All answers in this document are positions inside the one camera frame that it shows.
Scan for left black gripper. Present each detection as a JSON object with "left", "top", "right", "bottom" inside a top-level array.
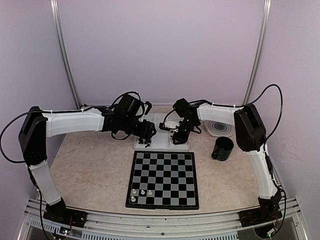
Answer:
[{"left": 121, "top": 115, "right": 157, "bottom": 140}]

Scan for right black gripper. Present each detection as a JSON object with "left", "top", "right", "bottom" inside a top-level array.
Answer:
[{"left": 173, "top": 118, "right": 198, "bottom": 144}]

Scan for black and silver chessboard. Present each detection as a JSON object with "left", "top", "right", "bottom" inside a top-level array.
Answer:
[{"left": 125, "top": 150, "right": 200, "bottom": 211}]

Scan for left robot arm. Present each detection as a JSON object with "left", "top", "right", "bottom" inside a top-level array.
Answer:
[{"left": 18, "top": 91, "right": 157, "bottom": 223}]

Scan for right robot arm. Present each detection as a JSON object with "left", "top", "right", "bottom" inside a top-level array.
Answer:
[{"left": 172, "top": 98, "right": 282, "bottom": 222}]

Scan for white plastic divided tray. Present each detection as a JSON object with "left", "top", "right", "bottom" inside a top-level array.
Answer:
[{"left": 134, "top": 113, "right": 190, "bottom": 152}]

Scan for white plate with rings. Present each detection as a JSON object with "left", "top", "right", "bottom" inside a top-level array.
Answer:
[{"left": 204, "top": 121, "right": 235, "bottom": 138}]

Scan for dark green mug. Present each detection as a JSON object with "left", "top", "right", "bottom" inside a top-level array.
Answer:
[{"left": 211, "top": 136, "right": 234, "bottom": 162}]

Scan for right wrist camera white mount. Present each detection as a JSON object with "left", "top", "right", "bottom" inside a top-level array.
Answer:
[{"left": 159, "top": 120, "right": 180, "bottom": 132}]

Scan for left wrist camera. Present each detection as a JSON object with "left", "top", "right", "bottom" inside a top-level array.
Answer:
[{"left": 143, "top": 101, "right": 152, "bottom": 116}]

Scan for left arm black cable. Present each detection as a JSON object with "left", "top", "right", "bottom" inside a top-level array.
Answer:
[{"left": 0, "top": 111, "right": 33, "bottom": 163}]

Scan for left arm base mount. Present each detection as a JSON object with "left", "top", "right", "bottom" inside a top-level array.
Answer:
[{"left": 43, "top": 208, "right": 88, "bottom": 228}]

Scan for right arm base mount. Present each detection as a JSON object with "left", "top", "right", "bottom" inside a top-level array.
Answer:
[{"left": 238, "top": 208, "right": 283, "bottom": 228}]

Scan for right aluminium frame post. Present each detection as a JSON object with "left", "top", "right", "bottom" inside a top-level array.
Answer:
[{"left": 242, "top": 0, "right": 272, "bottom": 105}]

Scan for aluminium frame post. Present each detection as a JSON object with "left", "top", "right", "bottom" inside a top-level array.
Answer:
[
  {"left": 50, "top": 0, "right": 82, "bottom": 109},
  {"left": 242, "top": 0, "right": 272, "bottom": 105}
]

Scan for left aluminium frame post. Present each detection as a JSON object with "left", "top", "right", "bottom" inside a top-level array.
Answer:
[{"left": 50, "top": 0, "right": 82, "bottom": 109}]

